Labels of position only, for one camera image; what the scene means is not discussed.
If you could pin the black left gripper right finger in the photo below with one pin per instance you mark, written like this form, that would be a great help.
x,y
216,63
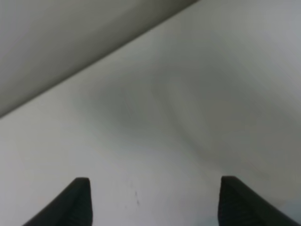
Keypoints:
x,y
239,205

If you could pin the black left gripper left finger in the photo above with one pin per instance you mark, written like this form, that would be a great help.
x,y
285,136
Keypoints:
x,y
72,207

